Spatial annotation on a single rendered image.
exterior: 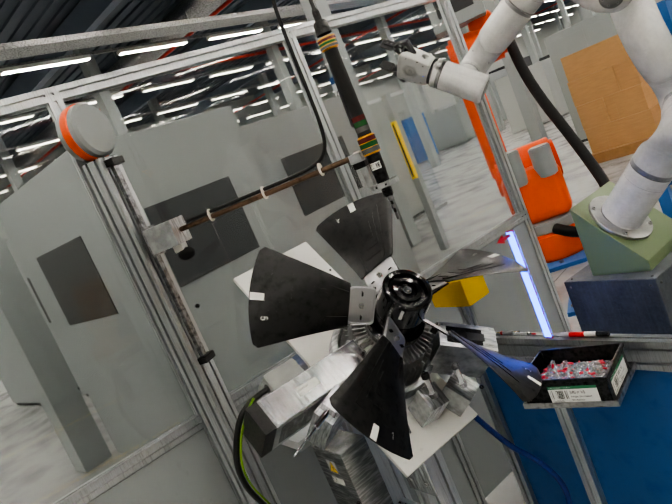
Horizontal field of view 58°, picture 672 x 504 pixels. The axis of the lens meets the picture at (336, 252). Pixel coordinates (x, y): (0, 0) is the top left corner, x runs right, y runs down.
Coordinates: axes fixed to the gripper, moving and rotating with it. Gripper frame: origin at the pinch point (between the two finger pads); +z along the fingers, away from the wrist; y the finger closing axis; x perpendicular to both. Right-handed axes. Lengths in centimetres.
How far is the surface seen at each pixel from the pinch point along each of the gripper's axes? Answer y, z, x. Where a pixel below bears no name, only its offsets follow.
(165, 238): 6, 28, -79
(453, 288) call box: 38, -45, -44
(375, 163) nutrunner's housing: -18, -19, -48
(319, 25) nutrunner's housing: -36.6, 3.2, -31.1
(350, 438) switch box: 35, -37, -99
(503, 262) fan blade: 5, -55, -46
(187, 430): 50, 9, -117
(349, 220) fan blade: 4, -15, -53
